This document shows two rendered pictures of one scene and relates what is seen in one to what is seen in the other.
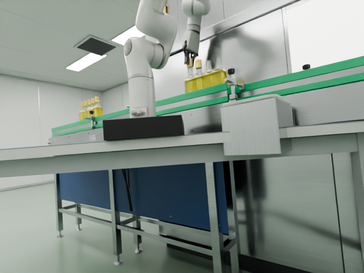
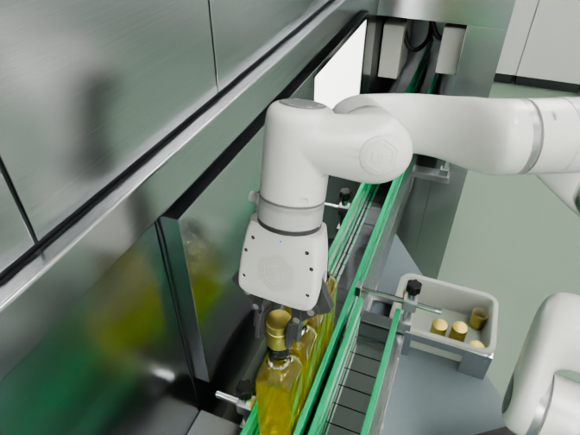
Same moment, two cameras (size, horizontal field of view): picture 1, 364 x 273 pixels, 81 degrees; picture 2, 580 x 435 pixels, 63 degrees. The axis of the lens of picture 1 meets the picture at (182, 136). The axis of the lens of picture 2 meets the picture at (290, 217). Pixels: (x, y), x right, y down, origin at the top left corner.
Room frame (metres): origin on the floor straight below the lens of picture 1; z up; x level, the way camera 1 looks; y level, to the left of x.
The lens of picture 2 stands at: (1.25, 0.31, 1.67)
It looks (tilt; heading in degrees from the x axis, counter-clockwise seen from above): 39 degrees down; 254
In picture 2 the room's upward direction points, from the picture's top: straight up
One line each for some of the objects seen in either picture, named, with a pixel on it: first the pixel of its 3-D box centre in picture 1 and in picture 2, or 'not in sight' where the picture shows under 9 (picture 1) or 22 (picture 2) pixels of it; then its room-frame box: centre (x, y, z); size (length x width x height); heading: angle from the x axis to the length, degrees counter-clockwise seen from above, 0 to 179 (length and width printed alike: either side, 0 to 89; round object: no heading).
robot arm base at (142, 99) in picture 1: (141, 100); not in sight; (0.77, 0.14, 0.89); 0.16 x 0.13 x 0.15; 175
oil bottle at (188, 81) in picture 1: (192, 95); (280, 400); (1.16, -0.07, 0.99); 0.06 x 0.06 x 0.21; 52
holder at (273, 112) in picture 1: (260, 118); (428, 320); (0.75, -0.28, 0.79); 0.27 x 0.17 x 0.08; 143
